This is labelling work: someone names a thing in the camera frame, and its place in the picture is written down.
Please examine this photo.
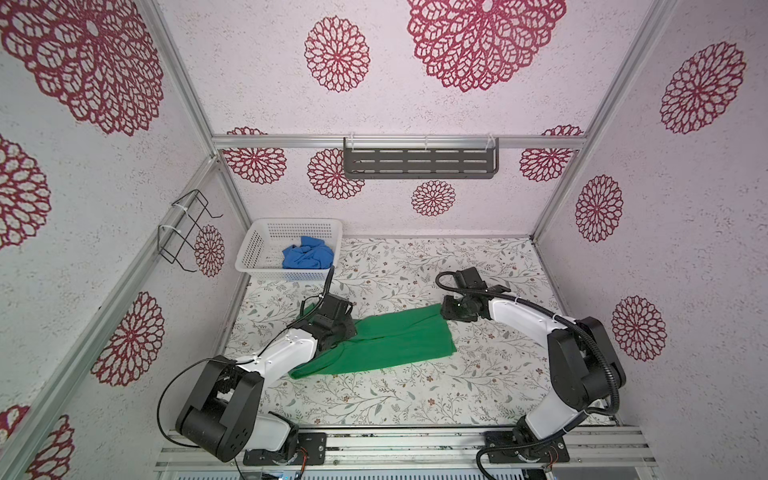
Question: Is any green tank top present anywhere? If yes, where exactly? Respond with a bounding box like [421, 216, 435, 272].
[289, 304, 457, 379]

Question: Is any blue tank top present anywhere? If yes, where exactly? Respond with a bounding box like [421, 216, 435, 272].
[282, 236, 334, 270]

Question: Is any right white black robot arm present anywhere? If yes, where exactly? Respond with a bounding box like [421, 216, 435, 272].
[435, 267, 626, 446]

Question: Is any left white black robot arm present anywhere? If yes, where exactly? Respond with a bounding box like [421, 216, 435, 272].
[175, 294, 356, 463]

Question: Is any white plastic basket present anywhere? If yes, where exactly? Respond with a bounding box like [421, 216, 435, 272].
[235, 218, 343, 283]

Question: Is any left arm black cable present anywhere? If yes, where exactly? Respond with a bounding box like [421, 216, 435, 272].
[155, 265, 337, 450]

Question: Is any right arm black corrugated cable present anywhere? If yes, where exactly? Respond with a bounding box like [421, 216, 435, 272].
[434, 269, 621, 418]

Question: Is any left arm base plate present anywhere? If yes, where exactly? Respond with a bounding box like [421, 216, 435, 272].
[243, 431, 328, 466]

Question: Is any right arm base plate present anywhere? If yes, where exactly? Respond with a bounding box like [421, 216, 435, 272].
[483, 430, 571, 465]

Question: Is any aluminium front rail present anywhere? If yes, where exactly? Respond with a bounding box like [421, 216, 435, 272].
[150, 426, 661, 479]

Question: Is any grey metal wall shelf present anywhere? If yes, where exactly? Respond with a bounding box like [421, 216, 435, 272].
[342, 138, 499, 180]

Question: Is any black wire wall rack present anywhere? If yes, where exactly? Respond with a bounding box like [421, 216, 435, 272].
[155, 189, 223, 274]

